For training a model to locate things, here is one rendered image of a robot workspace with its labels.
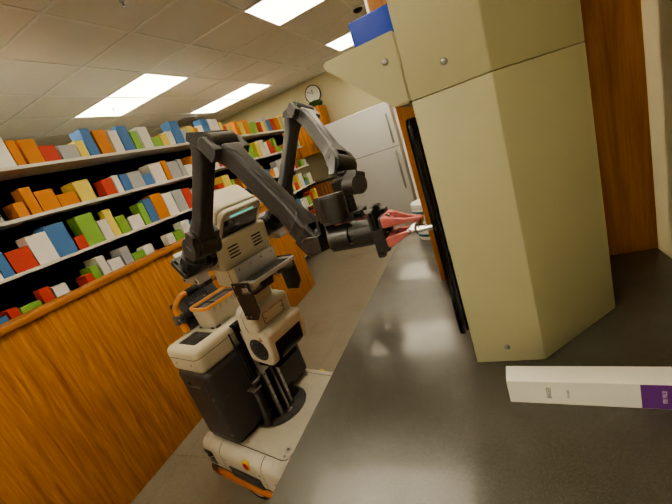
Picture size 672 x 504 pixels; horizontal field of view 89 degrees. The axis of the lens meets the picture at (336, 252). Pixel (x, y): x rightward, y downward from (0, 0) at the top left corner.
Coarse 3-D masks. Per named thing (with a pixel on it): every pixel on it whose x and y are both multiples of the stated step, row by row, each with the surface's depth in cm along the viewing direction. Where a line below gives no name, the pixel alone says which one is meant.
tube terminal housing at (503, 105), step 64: (448, 0) 45; (512, 0) 46; (576, 0) 50; (448, 64) 47; (512, 64) 47; (576, 64) 52; (448, 128) 50; (512, 128) 49; (576, 128) 54; (448, 192) 54; (512, 192) 51; (576, 192) 56; (512, 256) 54; (576, 256) 58; (512, 320) 58; (576, 320) 61
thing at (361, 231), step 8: (376, 208) 72; (368, 216) 68; (376, 216) 71; (352, 224) 72; (360, 224) 71; (368, 224) 70; (376, 224) 69; (352, 232) 71; (360, 232) 70; (368, 232) 70; (352, 240) 73; (360, 240) 71; (368, 240) 70; (376, 248) 70; (384, 256) 70
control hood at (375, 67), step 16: (368, 48) 50; (384, 48) 49; (336, 64) 52; (352, 64) 51; (368, 64) 51; (384, 64) 50; (400, 64) 50; (352, 80) 52; (368, 80) 52; (384, 80) 51; (400, 80) 50; (384, 96) 52; (400, 96) 51
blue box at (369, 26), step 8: (384, 8) 64; (368, 16) 66; (376, 16) 65; (384, 16) 65; (352, 24) 67; (360, 24) 67; (368, 24) 66; (376, 24) 66; (384, 24) 65; (352, 32) 68; (360, 32) 67; (368, 32) 67; (376, 32) 66; (384, 32) 66; (352, 40) 68; (360, 40) 68; (368, 40) 67
